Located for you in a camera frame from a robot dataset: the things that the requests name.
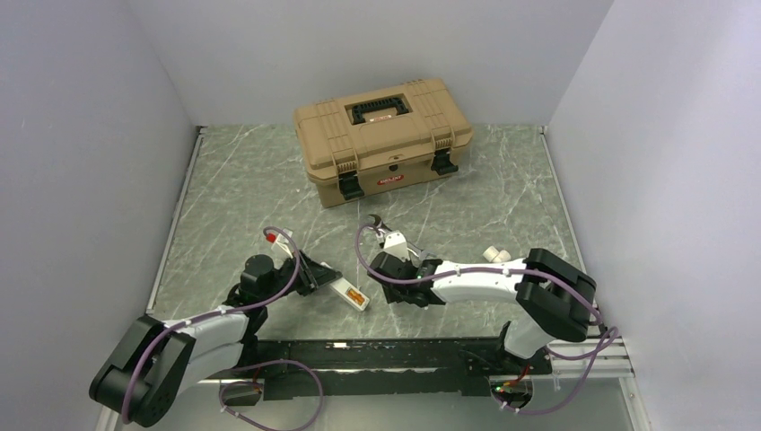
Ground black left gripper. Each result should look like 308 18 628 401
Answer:
261 249 342 305

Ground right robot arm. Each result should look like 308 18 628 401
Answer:
363 248 602 373

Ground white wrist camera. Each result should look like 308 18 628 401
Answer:
265 229 293 259
380 231 424 261

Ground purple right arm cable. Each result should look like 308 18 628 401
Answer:
355 223 619 417

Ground white air conditioner remote control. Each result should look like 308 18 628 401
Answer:
329 277 370 312

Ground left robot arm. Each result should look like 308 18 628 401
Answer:
89 252 343 427

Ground orange battery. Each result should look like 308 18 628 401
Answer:
346 289 365 306

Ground silver combination wrench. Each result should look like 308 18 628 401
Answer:
367 214 429 258

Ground white pipe elbow fitting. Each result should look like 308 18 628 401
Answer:
482 246 512 263

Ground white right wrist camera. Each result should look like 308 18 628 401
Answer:
380 231 424 261

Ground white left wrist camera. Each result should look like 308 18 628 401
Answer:
265 229 293 259

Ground tan plastic toolbox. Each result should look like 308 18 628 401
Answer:
293 78 474 208

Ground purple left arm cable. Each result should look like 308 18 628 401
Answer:
121 225 326 431

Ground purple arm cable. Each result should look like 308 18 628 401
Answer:
355 223 619 417
121 225 326 431

